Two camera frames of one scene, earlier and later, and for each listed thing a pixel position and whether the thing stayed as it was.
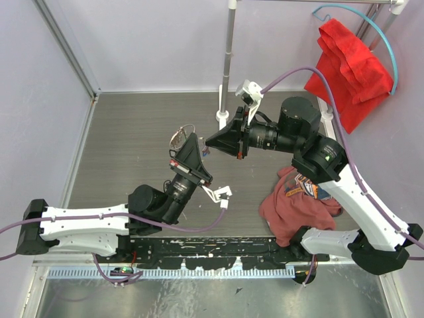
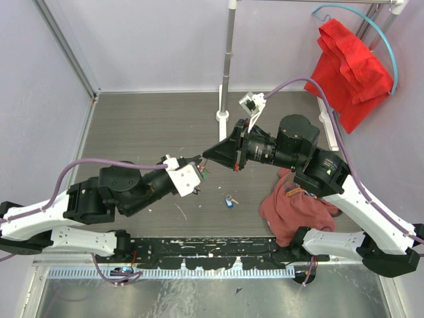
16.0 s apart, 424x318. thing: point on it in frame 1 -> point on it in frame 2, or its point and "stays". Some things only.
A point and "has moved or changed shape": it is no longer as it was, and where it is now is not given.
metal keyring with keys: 179,137 has moved or changed shape
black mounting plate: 264,253 stays
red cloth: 360,81 stays
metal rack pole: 228,50 stays
